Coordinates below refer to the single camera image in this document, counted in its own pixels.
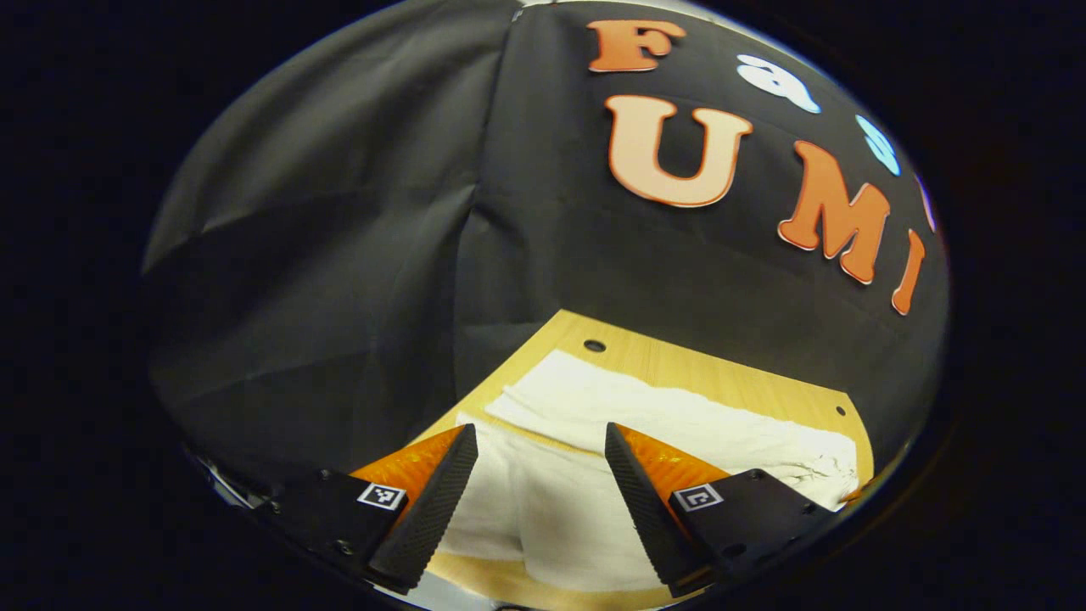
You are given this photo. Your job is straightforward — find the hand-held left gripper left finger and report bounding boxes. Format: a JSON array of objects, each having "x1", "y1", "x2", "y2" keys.
[{"x1": 253, "y1": 423, "x2": 480, "y2": 595}]

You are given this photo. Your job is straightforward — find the white jeans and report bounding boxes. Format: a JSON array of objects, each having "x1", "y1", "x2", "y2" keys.
[{"x1": 433, "y1": 350, "x2": 862, "y2": 595}]

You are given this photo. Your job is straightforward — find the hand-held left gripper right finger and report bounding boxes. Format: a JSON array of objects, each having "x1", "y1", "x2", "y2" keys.
[{"x1": 604, "y1": 422, "x2": 849, "y2": 599}]

